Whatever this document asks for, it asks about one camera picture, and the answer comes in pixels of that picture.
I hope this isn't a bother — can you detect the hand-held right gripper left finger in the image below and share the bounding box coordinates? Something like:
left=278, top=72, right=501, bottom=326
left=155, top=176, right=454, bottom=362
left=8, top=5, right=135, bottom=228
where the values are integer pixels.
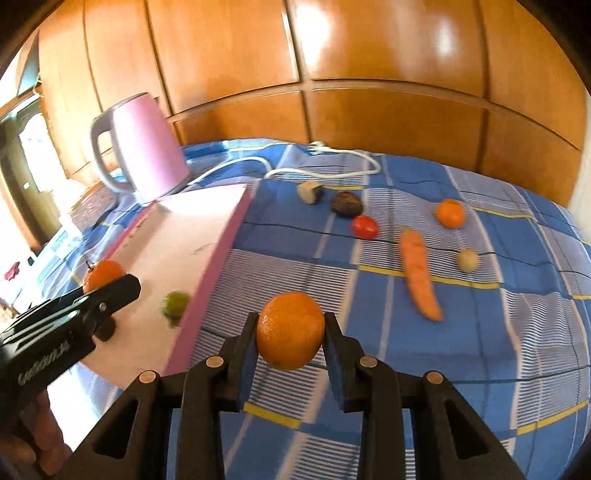
left=65, top=312, right=262, bottom=480

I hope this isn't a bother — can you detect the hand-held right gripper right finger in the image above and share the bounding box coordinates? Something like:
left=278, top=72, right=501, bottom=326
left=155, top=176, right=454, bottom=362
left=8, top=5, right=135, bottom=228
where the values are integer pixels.
left=322, top=312, right=527, bottom=480

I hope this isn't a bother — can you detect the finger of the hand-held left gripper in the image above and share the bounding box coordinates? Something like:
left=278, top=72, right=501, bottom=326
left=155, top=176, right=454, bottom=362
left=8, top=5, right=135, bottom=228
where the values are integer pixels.
left=82, top=274, right=142, bottom=324
left=92, top=318, right=116, bottom=343

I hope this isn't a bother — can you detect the orange with stem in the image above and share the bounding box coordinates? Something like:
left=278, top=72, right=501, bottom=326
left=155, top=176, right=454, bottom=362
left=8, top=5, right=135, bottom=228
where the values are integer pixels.
left=83, top=260, right=127, bottom=294

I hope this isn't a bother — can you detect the large orange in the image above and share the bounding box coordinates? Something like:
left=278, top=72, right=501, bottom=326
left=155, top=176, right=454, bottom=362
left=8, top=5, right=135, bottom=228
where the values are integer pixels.
left=256, top=292, right=326, bottom=371

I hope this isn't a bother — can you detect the pink shallow box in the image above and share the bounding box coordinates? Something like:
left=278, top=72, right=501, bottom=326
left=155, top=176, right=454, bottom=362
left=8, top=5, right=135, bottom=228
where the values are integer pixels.
left=78, top=184, right=254, bottom=391

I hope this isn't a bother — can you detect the carrot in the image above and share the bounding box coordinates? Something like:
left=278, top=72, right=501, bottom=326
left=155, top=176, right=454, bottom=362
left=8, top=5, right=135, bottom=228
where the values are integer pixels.
left=399, top=227, right=444, bottom=322

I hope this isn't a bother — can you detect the red tomato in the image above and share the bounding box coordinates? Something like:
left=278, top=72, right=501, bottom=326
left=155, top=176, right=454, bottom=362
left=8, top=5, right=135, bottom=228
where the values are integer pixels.
left=352, top=215, right=379, bottom=240

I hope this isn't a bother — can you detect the person's left hand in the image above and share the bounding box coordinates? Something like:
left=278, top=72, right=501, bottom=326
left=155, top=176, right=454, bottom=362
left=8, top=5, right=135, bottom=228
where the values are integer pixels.
left=0, top=390, right=71, bottom=477

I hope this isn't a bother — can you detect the green fruit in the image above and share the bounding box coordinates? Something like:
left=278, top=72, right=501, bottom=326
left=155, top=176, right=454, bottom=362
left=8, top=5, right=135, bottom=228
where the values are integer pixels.
left=161, top=291, right=190, bottom=328

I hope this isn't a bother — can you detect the pink electric kettle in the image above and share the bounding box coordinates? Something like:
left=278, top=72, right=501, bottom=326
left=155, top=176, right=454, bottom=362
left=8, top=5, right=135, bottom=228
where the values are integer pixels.
left=90, top=92, right=191, bottom=206

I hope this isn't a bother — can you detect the blue checked blanket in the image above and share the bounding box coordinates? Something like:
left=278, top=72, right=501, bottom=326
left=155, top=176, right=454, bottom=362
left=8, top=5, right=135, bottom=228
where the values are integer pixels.
left=28, top=138, right=591, bottom=480

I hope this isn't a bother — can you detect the dark avocado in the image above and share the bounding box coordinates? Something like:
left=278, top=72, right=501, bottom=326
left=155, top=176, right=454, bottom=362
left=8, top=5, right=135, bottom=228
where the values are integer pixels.
left=330, top=191, right=364, bottom=217

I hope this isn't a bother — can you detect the small orange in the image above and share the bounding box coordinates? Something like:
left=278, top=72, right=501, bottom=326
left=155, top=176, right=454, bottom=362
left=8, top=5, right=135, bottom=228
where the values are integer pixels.
left=436, top=198, right=465, bottom=229

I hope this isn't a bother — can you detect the wooden wardrobe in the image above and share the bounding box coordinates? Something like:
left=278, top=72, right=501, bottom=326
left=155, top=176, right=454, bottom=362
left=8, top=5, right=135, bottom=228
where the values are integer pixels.
left=37, top=0, right=587, bottom=208

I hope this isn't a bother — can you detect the white power cable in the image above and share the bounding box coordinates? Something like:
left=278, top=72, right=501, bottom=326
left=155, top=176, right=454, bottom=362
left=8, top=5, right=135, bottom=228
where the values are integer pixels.
left=182, top=141, right=382, bottom=188

